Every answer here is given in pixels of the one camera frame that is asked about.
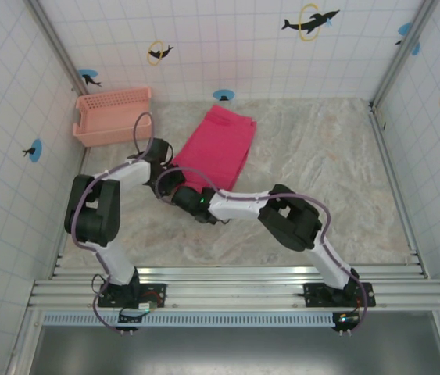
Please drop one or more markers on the magenta long pants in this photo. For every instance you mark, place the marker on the magenta long pants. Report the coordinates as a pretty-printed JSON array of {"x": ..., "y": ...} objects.
[{"x": 219, "y": 148}]

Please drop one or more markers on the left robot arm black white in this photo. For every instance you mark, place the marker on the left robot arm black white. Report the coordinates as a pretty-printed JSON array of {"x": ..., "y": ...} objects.
[{"x": 94, "y": 218}]

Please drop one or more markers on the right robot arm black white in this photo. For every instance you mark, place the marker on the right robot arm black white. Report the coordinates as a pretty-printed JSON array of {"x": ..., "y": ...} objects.
[{"x": 290, "y": 222}]

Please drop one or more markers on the pink plastic basket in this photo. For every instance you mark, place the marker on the pink plastic basket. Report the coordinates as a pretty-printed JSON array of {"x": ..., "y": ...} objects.
[{"x": 102, "y": 134}]

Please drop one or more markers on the blue oval seal sticker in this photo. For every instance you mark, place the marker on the blue oval seal sticker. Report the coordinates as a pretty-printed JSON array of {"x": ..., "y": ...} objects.
[{"x": 223, "y": 95}]

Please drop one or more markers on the blue circle dolphin sticker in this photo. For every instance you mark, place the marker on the blue circle dolphin sticker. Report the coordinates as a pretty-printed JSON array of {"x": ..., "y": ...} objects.
[{"x": 88, "y": 77}]

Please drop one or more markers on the blue circle black animal sticker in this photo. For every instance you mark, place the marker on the blue circle black animal sticker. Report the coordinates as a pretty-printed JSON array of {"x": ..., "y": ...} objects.
[{"x": 34, "y": 150}]

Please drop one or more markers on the small black circuit board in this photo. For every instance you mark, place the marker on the small black circuit board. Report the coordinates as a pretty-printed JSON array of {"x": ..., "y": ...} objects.
[
  {"x": 129, "y": 322},
  {"x": 346, "y": 321}
]

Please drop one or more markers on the aluminium mounting rail frame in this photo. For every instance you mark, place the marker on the aluminium mounting rail frame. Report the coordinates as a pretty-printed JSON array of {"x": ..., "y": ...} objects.
[{"x": 223, "y": 293}]

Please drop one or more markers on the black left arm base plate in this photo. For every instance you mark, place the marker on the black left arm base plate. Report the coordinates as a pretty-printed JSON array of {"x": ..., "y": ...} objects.
[{"x": 153, "y": 295}]

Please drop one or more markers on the aluminium corner post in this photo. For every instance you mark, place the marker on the aluminium corner post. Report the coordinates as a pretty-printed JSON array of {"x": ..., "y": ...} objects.
[
  {"x": 55, "y": 47},
  {"x": 403, "y": 51}
]

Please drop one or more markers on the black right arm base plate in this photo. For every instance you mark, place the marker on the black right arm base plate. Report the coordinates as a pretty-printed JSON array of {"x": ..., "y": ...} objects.
[{"x": 317, "y": 295}]

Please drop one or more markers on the blue sticker behind post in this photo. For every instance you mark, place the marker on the blue sticker behind post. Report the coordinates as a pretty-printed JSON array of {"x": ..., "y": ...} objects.
[{"x": 405, "y": 28}]

